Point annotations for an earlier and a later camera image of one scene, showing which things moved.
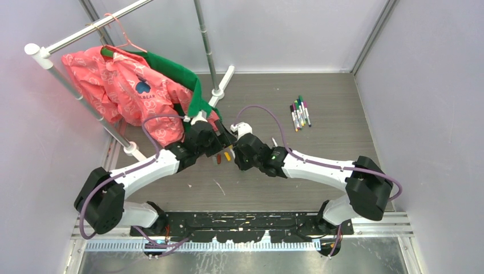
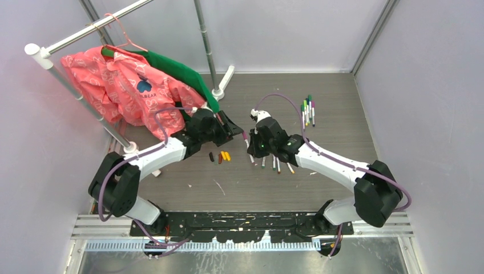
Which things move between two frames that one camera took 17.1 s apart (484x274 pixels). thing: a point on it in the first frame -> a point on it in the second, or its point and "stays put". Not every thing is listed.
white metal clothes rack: [43, 56] stays put
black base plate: [253, 226] stays put
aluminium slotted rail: [209, 245] stays put
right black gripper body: [245, 162] -> [261, 148]
